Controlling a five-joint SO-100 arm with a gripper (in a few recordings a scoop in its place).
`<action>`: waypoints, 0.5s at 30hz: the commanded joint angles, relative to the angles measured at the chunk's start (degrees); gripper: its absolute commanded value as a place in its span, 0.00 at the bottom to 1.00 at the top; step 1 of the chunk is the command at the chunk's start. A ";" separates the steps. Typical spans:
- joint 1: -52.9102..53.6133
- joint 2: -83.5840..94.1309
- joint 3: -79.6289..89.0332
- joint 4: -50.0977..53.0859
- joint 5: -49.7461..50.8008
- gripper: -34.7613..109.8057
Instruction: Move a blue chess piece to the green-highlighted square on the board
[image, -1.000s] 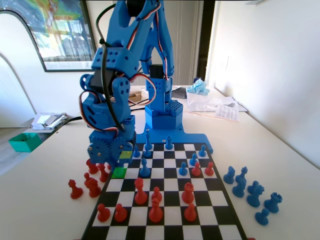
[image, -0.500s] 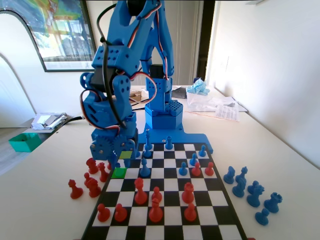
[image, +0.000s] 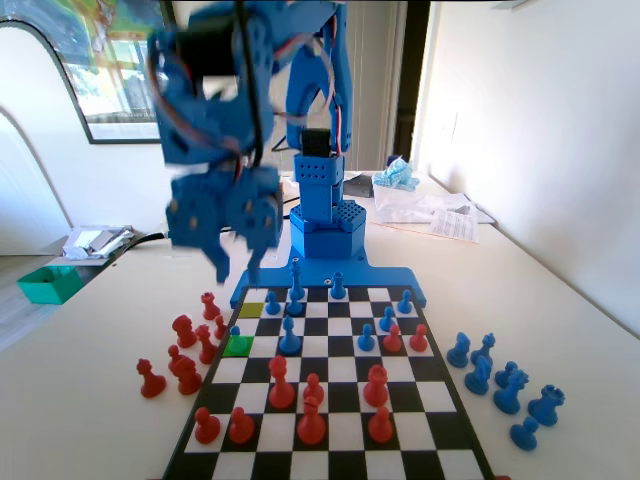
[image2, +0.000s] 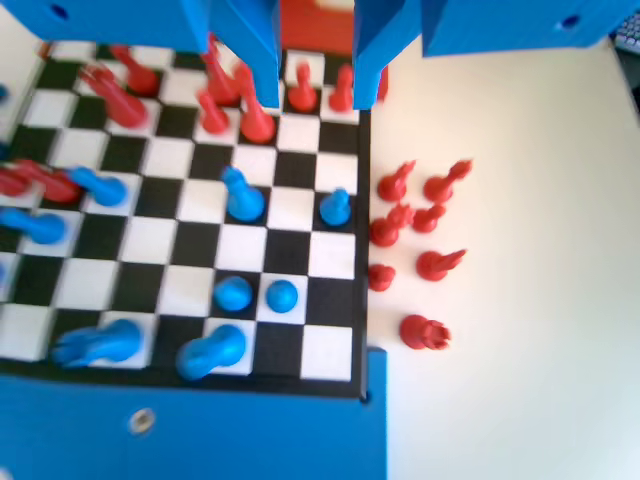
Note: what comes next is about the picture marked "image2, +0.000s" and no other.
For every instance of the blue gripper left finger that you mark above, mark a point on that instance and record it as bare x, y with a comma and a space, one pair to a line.
262, 45

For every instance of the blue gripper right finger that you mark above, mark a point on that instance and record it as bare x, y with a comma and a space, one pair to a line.
367, 50

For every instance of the blue chess pawn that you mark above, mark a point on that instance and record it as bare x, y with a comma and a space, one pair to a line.
102, 186
281, 296
335, 210
232, 293
35, 226

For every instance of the red chess rook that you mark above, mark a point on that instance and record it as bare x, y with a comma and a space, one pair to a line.
120, 105
422, 332

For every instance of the blue chess rook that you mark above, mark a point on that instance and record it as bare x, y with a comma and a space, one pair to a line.
100, 346

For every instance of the blue pieces on board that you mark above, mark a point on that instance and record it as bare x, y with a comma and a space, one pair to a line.
200, 435

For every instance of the red plastic stand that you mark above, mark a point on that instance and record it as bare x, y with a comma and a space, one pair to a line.
315, 30

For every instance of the black and white chessboard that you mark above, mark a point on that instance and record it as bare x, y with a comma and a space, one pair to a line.
287, 212

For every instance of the grey keyboard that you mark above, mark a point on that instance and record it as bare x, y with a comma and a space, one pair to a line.
630, 50

